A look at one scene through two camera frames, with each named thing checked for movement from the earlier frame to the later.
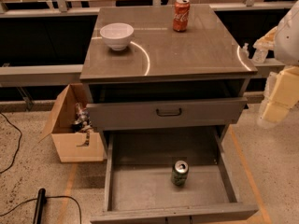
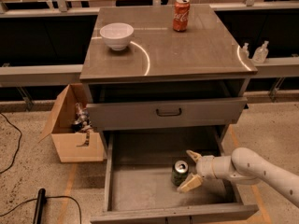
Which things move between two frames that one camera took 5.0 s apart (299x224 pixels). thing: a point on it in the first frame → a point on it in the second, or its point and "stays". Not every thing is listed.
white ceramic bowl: x=117 y=35 stays
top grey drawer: x=166 y=113 stays
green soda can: x=179 y=173 stays
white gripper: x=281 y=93 → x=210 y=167
